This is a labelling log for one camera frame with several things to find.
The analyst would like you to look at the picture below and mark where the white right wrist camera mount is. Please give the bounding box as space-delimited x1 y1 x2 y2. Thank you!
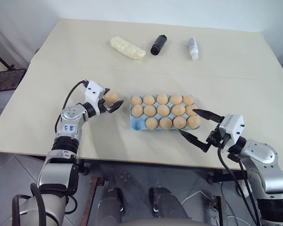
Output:
218 114 246 148

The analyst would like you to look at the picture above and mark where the brown egg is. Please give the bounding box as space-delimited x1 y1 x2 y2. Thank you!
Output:
103 91 120 107
145 117 159 130
130 96 143 106
171 104 186 117
182 95 195 106
158 117 173 130
143 105 157 118
142 94 156 105
131 105 144 118
169 94 183 105
186 115 201 130
156 93 169 105
173 116 187 130
157 104 171 117
185 105 200 117

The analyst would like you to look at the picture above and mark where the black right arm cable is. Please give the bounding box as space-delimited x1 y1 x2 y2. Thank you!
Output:
217 147 261 226

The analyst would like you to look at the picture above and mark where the black metal stand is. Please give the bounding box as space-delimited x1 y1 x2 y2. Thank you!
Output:
0 46 27 94

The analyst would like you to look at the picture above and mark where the thick black hose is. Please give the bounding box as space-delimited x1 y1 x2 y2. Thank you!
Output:
11 182 47 226

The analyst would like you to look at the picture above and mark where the cream plastic bag roll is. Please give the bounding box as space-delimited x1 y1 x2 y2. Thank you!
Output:
108 35 147 61

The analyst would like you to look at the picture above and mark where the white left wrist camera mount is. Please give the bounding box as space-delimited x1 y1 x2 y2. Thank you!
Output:
84 81 105 116

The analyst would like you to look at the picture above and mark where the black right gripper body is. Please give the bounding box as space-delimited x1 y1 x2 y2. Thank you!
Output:
206 122 230 149

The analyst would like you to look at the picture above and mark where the white floor cable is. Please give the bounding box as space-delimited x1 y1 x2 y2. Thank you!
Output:
180 189 219 206

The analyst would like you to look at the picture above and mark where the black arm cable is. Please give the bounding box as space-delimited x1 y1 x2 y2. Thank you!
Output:
217 147 261 226
60 80 90 120

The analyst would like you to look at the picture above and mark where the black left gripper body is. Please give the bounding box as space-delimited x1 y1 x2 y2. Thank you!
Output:
98 92 111 115

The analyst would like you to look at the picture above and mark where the blue egg carton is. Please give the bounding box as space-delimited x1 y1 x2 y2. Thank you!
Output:
128 94 202 131

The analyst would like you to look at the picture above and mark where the rusty metal bar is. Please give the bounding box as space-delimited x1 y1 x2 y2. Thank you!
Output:
83 176 105 226

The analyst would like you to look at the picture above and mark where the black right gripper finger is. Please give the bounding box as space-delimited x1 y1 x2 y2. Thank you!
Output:
192 108 225 123
178 129 212 153

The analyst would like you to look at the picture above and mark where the small clear plastic bottle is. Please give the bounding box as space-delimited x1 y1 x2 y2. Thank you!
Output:
187 36 200 61

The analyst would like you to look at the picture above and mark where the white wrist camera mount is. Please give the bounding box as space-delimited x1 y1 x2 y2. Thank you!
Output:
84 81 105 116
218 114 246 148

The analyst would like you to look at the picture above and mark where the dark rounded shape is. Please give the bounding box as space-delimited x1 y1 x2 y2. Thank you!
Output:
100 187 125 226
148 186 190 221

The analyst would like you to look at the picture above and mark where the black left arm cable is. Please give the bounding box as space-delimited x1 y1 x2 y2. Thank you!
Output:
60 80 90 120

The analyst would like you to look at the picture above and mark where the black table frame bar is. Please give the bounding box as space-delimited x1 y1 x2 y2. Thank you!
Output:
76 159 250 185

